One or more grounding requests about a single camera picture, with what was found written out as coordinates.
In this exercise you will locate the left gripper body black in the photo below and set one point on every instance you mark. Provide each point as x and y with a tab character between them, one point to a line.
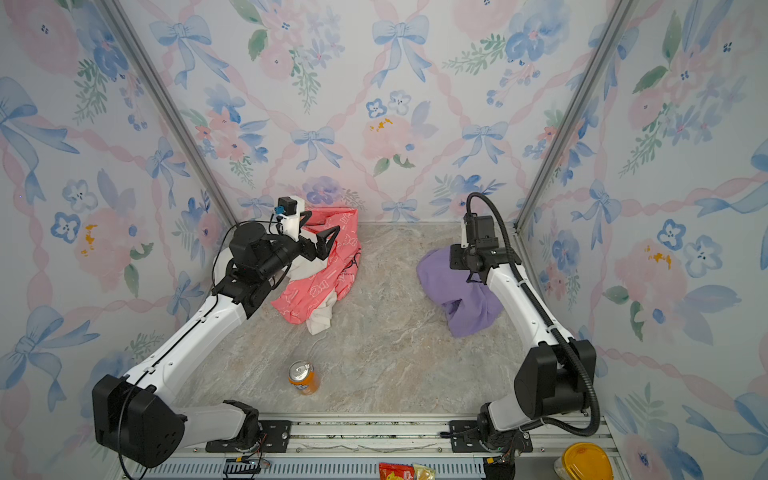
310	241

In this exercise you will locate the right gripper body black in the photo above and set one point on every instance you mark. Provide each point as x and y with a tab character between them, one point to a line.
459	257

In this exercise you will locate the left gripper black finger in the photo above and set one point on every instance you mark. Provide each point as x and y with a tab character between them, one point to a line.
325	241
304	235

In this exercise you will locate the purple cloth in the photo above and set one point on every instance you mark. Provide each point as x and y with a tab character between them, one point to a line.
468	307

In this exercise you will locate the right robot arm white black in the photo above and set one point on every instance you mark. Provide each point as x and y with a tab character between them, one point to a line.
554	383

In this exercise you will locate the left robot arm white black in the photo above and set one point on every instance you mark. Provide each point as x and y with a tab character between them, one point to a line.
136	416

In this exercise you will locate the pink patterned cloth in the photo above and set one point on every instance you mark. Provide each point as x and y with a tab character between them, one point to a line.
346	254

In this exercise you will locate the white cloth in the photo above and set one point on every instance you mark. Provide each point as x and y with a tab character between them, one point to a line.
309	296

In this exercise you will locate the orange soda can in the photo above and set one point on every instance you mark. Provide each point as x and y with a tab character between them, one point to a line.
303	377

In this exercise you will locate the yellow green snack packet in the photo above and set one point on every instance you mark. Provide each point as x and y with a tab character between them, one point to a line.
422	472

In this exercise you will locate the yellow lid container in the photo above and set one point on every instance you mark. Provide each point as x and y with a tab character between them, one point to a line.
584	461

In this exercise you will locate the red snack packet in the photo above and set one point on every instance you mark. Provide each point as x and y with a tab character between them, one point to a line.
388	471

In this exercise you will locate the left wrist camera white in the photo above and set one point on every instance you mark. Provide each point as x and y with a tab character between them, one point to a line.
288	213

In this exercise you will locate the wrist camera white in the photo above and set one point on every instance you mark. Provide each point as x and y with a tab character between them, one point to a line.
464	232
288	213

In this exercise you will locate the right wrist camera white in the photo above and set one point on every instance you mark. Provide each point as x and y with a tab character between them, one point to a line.
464	232

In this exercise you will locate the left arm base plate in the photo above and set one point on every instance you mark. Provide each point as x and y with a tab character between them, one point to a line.
268	436

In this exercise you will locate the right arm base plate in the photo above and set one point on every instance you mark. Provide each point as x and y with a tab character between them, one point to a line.
473	436

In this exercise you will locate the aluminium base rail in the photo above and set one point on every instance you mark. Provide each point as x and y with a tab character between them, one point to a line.
351	446

